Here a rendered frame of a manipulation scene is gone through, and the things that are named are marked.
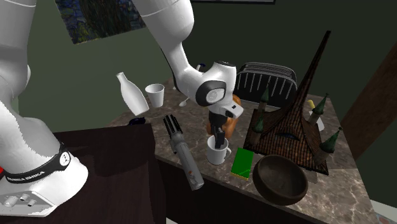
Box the orange brown round thing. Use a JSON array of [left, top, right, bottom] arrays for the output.
[[205, 94, 242, 141]]

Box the white mug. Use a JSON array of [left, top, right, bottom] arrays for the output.
[[206, 135, 232, 166]]

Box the grey and black sabre hilt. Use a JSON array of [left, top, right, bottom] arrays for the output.
[[162, 114, 205, 192]]

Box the green book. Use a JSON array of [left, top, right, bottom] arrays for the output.
[[230, 147, 255, 181]]

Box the black toaster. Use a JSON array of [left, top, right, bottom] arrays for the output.
[[232, 61, 298, 109]]

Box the brown spired roof model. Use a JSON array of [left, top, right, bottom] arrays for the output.
[[242, 30, 344, 177]]

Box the small dark blue thing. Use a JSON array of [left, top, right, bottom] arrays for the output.
[[128, 116, 147, 127]]

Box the white bottle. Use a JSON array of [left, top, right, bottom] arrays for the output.
[[116, 71, 151, 117]]

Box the dark brown bowl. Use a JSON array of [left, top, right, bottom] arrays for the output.
[[251, 154, 310, 207]]

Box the white and yellow small container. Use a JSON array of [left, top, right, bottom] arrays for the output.
[[306, 99, 326, 132]]

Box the dark robot stand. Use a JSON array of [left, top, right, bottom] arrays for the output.
[[0, 123, 168, 224]]

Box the white handleless cup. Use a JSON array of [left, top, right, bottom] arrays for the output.
[[144, 83, 166, 109]]

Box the dark blue wall picture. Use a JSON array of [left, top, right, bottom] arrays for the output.
[[55, 0, 147, 45]]

